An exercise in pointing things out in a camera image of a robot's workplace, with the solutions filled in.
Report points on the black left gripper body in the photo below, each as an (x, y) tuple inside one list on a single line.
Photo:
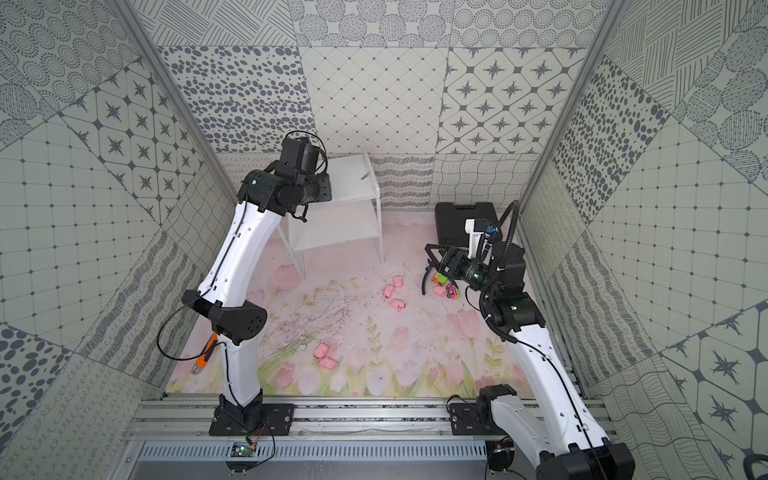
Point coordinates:
[(321, 189)]

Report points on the orange handled adjustable wrench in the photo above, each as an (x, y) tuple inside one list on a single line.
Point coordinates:
[(205, 355)]

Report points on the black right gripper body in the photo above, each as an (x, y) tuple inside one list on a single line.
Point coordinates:
[(475, 273)]

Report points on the white two-tier shelf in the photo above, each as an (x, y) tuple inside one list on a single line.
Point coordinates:
[(353, 214)]

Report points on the black plastic tool case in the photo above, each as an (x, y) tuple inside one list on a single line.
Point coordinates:
[(451, 218)]

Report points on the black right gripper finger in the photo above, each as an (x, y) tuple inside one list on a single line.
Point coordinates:
[(442, 252), (450, 265)]

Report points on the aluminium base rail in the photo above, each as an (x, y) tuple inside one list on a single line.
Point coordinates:
[(184, 427)]

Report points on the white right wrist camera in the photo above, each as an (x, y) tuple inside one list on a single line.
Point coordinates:
[(482, 234)]

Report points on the blue handled cutting pliers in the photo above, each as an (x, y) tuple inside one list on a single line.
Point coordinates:
[(426, 276)]

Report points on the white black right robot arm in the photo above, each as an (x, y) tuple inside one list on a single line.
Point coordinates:
[(566, 441)]

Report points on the pink green toy truck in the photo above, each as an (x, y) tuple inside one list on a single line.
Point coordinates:
[(451, 292)]

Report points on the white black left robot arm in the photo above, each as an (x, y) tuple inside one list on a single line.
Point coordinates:
[(286, 187)]

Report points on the orange green toy dump truck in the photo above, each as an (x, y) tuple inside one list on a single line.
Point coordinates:
[(439, 279)]

